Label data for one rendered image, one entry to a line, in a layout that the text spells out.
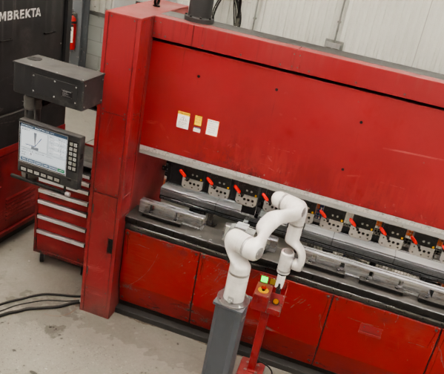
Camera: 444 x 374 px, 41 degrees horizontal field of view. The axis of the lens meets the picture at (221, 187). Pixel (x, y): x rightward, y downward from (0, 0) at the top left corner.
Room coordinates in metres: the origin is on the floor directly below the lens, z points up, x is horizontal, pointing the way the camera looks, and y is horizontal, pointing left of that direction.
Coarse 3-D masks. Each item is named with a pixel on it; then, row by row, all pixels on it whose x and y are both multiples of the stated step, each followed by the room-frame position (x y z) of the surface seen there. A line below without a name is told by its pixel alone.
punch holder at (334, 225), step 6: (324, 210) 3.59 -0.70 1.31; (330, 210) 3.58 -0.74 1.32; (336, 210) 3.57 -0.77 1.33; (330, 216) 3.57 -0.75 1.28; (336, 216) 3.57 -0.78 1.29; (342, 216) 3.56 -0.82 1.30; (324, 222) 3.58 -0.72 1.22; (330, 222) 3.57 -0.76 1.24; (336, 222) 3.56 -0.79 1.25; (342, 222) 3.56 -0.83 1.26; (324, 228) 3.58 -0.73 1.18; (330, 228) 3.57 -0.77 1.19; (336, 228) 3.56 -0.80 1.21
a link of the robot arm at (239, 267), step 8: (232, 232) 2.86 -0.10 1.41; (240, 232) 2.85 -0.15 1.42; (232, 240) 2.82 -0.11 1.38; (240, 240) 2.80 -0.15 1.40; (232, 248) 2.81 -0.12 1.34; (240, 248) 2.78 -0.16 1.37; (232, 256) 2.82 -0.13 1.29; (240, 256) 2.85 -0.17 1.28; (232, 264) 2.80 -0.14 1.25; (240, 264) 2.80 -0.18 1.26; (248, 264) 2.82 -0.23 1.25; (232, 272) 2.79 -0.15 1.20; (240, 272) 2.78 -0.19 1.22; (248, 272) 2.80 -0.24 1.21
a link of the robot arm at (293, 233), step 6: (288, 228) 3.21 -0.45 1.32; (294, 228) 3.19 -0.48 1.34; (300, 228) 3.19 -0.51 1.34; (288, 234) 3.20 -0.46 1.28; (294, 234) 3.18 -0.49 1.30; (300, 234) 3.21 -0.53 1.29; (288, 240) 3.19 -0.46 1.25; (294, 240) 3.18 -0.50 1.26; (294, 246) 3.17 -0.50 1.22; (300, 246) 3.19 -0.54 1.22; (300, 252) 3.16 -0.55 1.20; (300, 258) 3.15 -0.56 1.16; (294, 264) 3.17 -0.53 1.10; (300, 264) 3.15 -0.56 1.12; (294, 270) 3.17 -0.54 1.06; (300, 270) 3.16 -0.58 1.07
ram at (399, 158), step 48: (192, 48) 3.85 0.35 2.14; (192, 96) 3.81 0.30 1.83; (240, 96) 3.74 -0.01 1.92; (288, 96) 3.67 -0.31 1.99; (336, 96) 3.61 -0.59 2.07; (384, 96) 3.55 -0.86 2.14; (144, 144) 3.88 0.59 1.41; (192, 144) 3.80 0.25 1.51; (240, 144) 3.73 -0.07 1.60; (288, 144) 3.66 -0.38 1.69; (336, 144) 3.60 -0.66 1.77; (384, 144) 3.53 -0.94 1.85; (432, 144) 3.47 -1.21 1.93; (288, 192) 3.64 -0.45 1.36; (336, 192) 3.58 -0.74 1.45; (384, 192) 3.51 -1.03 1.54; (432, 192) 3.45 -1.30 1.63
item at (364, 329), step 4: (360, 324) 3.38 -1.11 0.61; (364, 324) 3.37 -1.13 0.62; (360, 328) 3.38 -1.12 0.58; (364, 328) 3.37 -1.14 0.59; (368, 328) 3.37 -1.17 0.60; (372, 328) 3.36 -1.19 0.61; (376, 328) 3.36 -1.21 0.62; (360, 332) 3.36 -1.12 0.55; (364, 332) 3.36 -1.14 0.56; (368, 332) 3.36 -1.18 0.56; (372, 332) 3.36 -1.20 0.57; (376, 332) 3.35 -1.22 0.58; (380, 332) 3.35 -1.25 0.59; (372, 336) 3.34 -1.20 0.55; (376, 336) 3.34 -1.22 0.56
